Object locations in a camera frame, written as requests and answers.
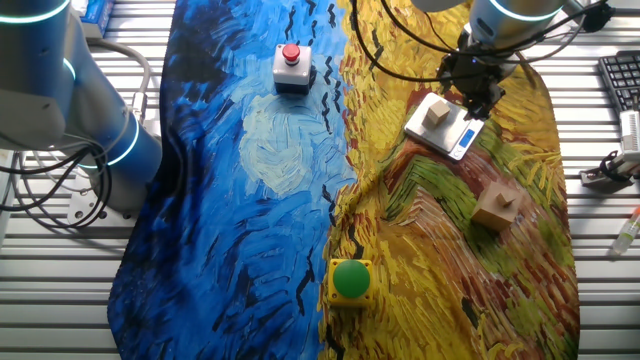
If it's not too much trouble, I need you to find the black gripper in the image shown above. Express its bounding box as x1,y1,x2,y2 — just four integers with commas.
438,49,506,121

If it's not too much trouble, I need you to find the small wooden cube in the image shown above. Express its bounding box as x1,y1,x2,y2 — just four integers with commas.
423,99,452,127

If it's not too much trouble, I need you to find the silver digital kitchen scale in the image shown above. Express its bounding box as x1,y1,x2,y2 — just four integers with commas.
403,92,485,162

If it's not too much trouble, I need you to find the large wooden block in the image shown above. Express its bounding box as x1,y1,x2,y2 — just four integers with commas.
470,180,524,232

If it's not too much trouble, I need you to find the black computer keyboard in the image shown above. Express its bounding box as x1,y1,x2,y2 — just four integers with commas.
598,49,640,114

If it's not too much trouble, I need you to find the grey box red button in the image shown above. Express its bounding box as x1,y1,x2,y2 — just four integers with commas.
272,43,314,95

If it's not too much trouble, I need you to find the clear tube orange cap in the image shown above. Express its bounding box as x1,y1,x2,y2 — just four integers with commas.
612,207,640,256

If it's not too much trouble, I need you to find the yellow box green button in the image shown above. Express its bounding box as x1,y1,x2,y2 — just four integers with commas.
327,258,375,309

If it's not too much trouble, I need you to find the Van Gogh print table mat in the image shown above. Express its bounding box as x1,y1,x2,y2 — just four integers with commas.
107,0,581,360

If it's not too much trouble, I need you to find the blue tissue box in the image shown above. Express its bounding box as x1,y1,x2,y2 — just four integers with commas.
79,0,116,39

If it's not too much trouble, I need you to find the grey flexible hose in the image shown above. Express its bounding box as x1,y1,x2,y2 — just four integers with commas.
87,37,151,124

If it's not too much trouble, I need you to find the black cable bundle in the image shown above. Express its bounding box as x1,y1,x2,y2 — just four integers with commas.
0,147,114,231

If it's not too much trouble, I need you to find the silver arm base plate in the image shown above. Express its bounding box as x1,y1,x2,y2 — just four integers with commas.
67,189,136,226

